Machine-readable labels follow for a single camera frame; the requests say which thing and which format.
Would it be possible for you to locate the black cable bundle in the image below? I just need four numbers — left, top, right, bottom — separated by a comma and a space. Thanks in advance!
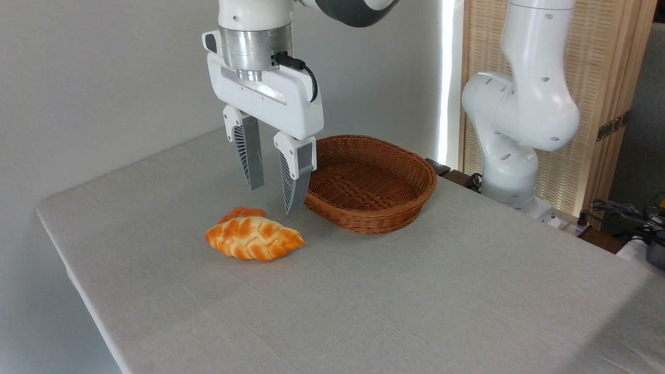
590, 198, 665, 246

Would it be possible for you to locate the bamboo folding screen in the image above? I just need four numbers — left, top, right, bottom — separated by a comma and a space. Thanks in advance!
459, 0, 658, 219

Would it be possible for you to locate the braided golden bread loaf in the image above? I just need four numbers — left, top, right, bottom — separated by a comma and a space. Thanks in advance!
205, 216, 306, 261

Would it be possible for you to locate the brown wicker basket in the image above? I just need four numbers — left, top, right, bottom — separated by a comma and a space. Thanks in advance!
303, 135, 437, 235

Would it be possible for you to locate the small orange bread roll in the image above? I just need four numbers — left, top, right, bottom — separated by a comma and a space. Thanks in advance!
217, 207, 267, 224

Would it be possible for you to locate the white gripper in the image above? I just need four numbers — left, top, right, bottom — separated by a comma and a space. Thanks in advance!
207, 51, 325, 216

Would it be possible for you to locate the grey tablecloth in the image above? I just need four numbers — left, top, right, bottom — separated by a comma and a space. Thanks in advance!
35, 125, 665, 374

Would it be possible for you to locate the black screen hinge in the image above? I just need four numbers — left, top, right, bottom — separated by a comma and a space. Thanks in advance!
596, 111, 630, 142

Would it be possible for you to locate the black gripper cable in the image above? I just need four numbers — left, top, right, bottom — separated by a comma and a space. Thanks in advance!
273, 52, 318, 103

